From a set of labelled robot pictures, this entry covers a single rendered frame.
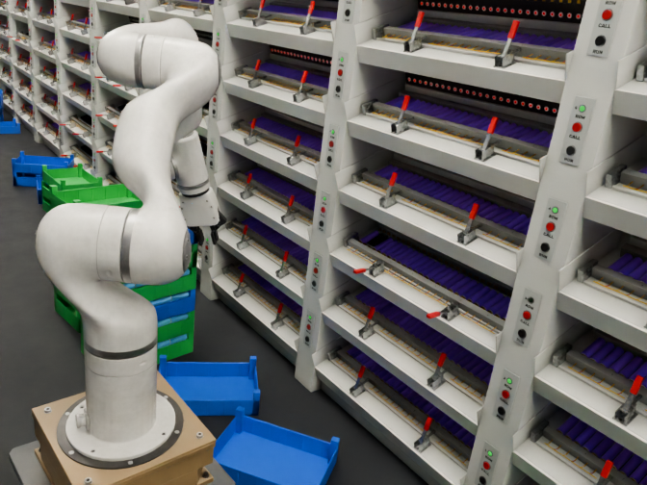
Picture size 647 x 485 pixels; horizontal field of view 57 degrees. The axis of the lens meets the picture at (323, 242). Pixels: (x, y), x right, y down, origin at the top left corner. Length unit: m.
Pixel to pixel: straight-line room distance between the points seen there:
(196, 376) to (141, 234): 1.11
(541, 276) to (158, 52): 0.85
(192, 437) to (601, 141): 0.91
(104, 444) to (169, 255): 0.38
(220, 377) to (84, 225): 1.12
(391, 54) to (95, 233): 0.87
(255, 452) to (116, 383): 0.73
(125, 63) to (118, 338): 0.50
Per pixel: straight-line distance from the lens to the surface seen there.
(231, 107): 2.25
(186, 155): 1.57
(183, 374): 2.00
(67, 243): 0.97
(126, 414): 1.11
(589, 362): 1.34
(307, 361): 1.94
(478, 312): 1.44
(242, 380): 1.98
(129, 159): 1.04
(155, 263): 0.94
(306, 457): 1.72
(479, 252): 1.36
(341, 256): 1.71
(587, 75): 1.20
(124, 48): 1.19
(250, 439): 1.76
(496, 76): 1.31
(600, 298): 1.25
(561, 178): 1.22
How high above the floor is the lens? 1.12
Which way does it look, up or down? 21 degrees down
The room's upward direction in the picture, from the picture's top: 7 degrees clockwise
